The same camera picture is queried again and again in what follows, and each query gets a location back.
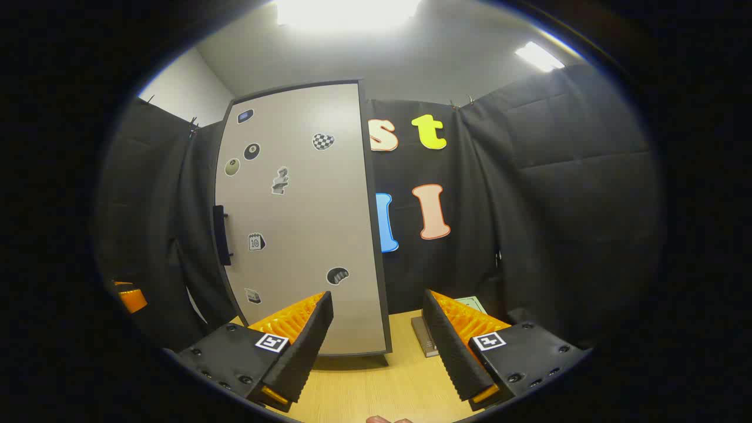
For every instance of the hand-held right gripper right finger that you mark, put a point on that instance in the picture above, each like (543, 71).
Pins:
(449, 352)

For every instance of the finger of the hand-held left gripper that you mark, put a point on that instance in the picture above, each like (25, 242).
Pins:
(132, 299)

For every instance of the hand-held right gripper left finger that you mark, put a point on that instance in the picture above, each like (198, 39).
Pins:
(305, 346)

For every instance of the grey cabinet door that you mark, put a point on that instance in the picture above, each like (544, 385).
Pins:
(305, 223)

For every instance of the black backdrop cloth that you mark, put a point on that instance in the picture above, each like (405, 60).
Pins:
(558, 205)

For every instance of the small ceiling light panel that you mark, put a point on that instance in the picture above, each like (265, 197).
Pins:
(537, 56)

